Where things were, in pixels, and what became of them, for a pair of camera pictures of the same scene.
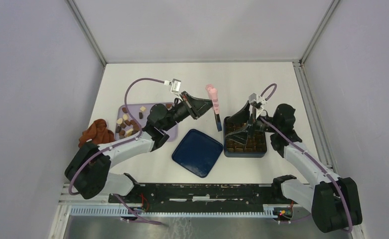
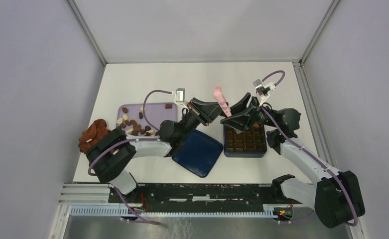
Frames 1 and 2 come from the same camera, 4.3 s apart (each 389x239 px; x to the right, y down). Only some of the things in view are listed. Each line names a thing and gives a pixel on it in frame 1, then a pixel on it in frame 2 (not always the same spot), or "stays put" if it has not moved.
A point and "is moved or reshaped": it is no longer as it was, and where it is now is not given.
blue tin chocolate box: x=255 y=146 stays put
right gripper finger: x=242 y=116 -> x=241 y=105
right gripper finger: x=240 y=136 -> x=238 y=122
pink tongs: x=213 y=95 is moved or reshaped
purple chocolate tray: x=126 y=127 stays put
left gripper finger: x=202 y=110 -> x=217 y=112
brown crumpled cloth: x=97 y=132 stays put
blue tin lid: x=197 y=153 stays put
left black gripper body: x=184 y=108 -> x=195 y=116
